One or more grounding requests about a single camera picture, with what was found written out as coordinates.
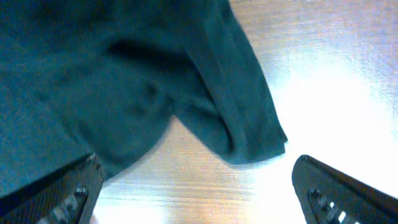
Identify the black t-shirt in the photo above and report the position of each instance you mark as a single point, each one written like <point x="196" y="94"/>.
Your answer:
<point x="105" y="76"/>

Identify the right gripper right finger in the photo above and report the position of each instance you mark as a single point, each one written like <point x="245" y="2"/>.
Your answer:
<point x="327" y="195"/>

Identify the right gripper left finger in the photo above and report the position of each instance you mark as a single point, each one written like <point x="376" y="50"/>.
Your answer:
<point x="67" y="195"/>

